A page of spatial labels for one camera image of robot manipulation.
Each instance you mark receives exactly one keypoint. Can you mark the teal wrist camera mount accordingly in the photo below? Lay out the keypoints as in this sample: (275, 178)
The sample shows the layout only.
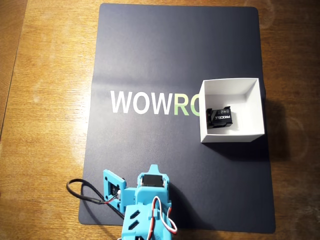
(116, 185)

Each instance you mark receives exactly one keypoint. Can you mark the small black battery pack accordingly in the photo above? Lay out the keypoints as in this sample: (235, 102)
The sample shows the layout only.
(221, 117)

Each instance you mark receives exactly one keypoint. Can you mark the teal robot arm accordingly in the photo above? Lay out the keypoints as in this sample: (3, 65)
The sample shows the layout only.
(142, 222)

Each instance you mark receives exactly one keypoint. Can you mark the black printed desk mat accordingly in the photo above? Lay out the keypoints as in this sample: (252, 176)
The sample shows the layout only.
(175, 50)

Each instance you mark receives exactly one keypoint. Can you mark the white open cardboard box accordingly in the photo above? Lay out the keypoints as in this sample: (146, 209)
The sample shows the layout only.
(250, 90)

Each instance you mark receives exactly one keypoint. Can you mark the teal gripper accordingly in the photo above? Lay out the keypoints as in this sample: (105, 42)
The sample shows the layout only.
(153, 193)

